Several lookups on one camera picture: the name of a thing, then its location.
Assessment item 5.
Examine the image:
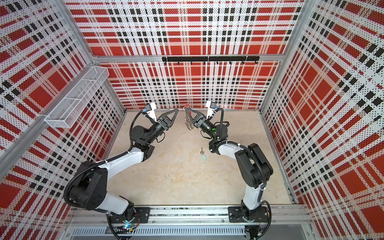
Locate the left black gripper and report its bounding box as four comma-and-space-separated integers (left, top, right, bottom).
146, 108, 179, 145

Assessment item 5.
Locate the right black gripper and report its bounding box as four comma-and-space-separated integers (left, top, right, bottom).
186, 109, 217, 141

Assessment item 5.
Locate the grey key organizer red handle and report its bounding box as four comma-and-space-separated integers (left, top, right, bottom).
183, 103, 194, 131

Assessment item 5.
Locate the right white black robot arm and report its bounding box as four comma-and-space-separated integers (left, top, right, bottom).
185, 108, 274, 223

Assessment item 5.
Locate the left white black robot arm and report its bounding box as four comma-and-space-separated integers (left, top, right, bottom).
64, 109, 179, 215

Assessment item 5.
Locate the small key with teal tag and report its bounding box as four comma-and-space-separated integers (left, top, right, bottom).
200, 148, 208, 162

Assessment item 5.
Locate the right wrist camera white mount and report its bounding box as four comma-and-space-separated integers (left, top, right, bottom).
206, 101, 218, 119

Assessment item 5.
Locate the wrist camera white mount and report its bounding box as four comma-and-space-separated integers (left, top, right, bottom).
142, 102, 157, 123
206, 101, 218, 119

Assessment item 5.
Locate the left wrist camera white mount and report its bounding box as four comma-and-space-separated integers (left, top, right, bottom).
142, 102, 157, 123

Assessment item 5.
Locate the black hook rail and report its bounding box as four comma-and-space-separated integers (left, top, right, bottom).
162, 56, 260, 64

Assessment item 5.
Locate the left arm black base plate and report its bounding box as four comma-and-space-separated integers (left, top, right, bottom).
109, 207, 151, 224

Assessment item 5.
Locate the white wire mesh basket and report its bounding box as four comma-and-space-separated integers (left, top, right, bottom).
45, 66, 109, 129

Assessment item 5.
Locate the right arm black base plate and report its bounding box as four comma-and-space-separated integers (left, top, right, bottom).
228, 207, 270, 223

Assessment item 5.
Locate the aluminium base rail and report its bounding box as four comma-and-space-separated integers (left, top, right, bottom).
64, 205, 314, 240

